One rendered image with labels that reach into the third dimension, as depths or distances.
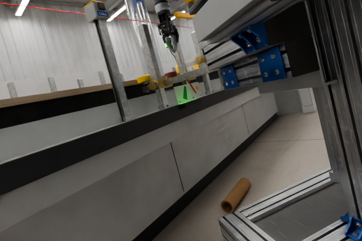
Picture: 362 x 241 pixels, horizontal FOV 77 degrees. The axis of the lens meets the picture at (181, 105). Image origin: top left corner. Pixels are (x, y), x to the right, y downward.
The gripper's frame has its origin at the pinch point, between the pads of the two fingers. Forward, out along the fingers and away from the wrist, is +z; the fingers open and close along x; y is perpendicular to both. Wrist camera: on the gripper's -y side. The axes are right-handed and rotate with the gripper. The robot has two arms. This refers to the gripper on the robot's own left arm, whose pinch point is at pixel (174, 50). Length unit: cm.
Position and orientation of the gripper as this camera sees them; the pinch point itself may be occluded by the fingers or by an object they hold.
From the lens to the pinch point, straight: 127.1
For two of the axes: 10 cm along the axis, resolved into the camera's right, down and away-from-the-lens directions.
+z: 2.5, 9.7, 0.3
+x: 9.3, -2.3, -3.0
